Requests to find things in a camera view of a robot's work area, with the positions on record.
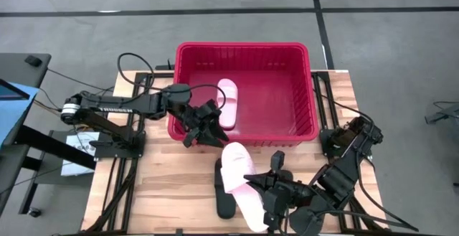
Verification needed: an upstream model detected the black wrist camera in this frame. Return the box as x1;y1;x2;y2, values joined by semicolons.
195;99;220;119
270;150;286;172

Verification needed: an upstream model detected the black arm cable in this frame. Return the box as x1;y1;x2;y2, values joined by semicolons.
117;52;227;112
315;149;420;232

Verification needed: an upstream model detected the thin black cable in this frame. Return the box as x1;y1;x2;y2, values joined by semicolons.
312;87;374;123

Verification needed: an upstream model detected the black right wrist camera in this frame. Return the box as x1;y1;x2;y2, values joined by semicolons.
270;150;286;172

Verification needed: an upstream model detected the blue sheet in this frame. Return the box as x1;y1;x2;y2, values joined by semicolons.
0;81;39;147

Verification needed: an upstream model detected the black aluminium table frame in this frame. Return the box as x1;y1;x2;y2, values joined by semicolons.
311;70;390;232
84;71;176;234

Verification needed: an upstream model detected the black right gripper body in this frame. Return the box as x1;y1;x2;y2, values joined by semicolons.
264;178;318;215

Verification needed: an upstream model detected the dark monitor screen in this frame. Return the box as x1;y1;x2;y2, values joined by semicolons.
0;77;32;101

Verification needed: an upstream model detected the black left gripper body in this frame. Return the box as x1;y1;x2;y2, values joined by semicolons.
177;101;222;133

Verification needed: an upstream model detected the dark grey desk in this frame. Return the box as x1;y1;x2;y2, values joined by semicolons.
0;52;52;212

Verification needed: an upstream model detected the small black antenna device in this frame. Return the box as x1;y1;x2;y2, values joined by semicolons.
155;58;176;71

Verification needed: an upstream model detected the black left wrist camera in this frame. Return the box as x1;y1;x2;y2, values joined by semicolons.
195;99;220;119

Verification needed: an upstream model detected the white paper sheet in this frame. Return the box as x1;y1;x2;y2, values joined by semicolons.
60;131;100;177

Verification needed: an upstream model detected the pink slide sandal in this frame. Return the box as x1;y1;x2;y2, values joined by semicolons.
216;77;239;131
219;141;270;233

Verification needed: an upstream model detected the black desk leg frame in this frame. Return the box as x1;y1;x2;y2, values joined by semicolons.
16;124;98;215

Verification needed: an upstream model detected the black computer mouse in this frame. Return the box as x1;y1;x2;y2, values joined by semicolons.
24;55;43;67

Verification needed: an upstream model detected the black floor cable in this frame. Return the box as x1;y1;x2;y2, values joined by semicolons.
45;67;115;93

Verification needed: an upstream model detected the black floor stand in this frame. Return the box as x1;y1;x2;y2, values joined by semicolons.
425;100;459;136

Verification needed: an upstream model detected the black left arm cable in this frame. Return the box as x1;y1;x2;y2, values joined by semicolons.
117;52;227;112

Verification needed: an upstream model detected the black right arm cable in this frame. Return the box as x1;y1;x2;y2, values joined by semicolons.
315;149;420;232

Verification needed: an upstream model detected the red plastic bin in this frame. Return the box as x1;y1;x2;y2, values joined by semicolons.
167;41;320;148

